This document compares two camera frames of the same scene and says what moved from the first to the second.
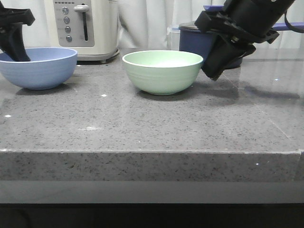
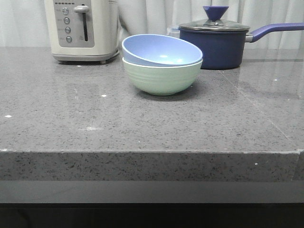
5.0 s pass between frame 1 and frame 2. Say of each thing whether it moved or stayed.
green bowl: stayed
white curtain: stayed
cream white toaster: stayed
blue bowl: moved
